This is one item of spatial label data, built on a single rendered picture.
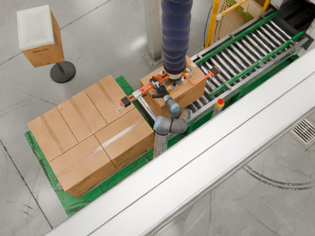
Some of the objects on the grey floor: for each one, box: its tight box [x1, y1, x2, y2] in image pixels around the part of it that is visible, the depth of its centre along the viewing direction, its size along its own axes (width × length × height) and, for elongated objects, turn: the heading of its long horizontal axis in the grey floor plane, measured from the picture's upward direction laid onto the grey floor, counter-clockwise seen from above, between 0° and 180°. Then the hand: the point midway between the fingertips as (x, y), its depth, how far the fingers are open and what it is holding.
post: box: [211, 101, 225, 119], centre depth 335 cm, size 7×7×100 cm
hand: (152, 84), depth 278 cm, fingers closed on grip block, 7 cm apart
